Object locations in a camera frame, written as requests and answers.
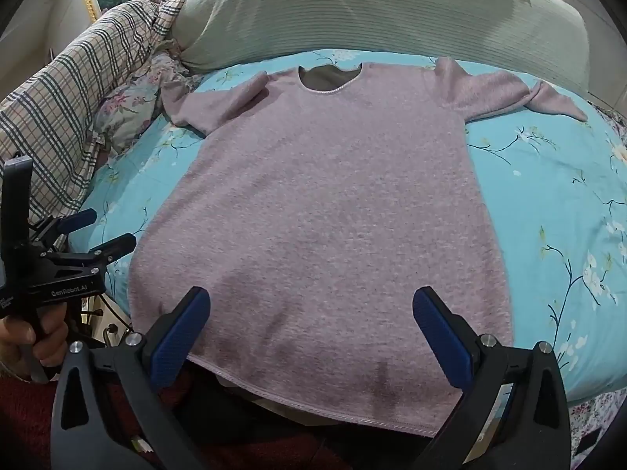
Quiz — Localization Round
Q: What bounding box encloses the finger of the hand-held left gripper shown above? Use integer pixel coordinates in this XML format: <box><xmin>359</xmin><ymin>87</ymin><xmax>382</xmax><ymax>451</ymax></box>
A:
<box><xmin>43</xmin><ymin>233</ymin><xmax>137</xmax><ymax>275</ymax></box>
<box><xmin>29</xmin><ymin>208</ymin><xmax>97</xmax><ymax>250</ymax></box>

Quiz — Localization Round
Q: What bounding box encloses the plaid blanket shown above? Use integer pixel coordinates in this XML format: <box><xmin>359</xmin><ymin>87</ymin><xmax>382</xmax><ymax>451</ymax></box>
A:
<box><xmin>0</xmin><ymin>0</ymin><xmax>207</xmax><ymax>221</ymax></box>

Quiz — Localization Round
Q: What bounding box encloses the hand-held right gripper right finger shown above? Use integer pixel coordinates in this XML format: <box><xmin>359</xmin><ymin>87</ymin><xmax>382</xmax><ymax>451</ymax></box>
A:
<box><xmin>413</xmin><ymin>286</ymin><xmax>571</xmax><ymax>470</ymax></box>

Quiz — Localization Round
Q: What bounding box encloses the floral patterned cloth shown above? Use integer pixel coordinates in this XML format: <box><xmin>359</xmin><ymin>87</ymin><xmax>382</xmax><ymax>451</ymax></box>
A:
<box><xmin>93</xmin><ymin>51</ymin><xmax>197</xmax><ymax>157</ymax></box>

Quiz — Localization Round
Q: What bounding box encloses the pink floral bedspread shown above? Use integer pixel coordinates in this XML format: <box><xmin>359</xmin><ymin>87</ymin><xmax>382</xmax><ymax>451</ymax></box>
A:
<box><xmin>568</xmin><ymin>392</ymin><xmax>627</xmax><ymax>470</ymax></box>

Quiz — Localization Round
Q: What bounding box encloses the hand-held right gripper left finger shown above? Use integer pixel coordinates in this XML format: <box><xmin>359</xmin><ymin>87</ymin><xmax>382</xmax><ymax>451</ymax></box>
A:
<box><xmin>50</xmin><ymin>286</ymin><xmax>211</xmax><ymax>470</ymax></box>

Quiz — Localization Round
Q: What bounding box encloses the person's left hand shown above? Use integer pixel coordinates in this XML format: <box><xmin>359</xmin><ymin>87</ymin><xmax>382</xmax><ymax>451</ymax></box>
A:
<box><xmin>0</xmin><ymin>304</ymin><xmax>69</xmax><ymax>377</ymax></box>

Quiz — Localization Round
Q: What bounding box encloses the pink fuzzy sweater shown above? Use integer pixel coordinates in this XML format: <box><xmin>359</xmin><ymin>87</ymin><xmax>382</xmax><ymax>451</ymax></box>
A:
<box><xmin>128</xmin><ymin>56</ymin><xmax>589</xmax><ymax>437</ymax></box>

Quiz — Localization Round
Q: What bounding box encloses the blue floral bed sheet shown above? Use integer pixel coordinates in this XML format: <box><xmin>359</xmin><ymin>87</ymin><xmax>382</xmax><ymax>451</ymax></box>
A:
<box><xmin>83</xmin><ymin>49</ymin><xmax>627</xmax><ymax>407</ymax></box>

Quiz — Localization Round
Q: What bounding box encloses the dark red cloth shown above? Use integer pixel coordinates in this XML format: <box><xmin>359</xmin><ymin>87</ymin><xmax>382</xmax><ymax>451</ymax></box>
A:
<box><xmin>0</xmin><ymin>372</ymin><xmax>432</xmax><ymax>470</ymax></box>

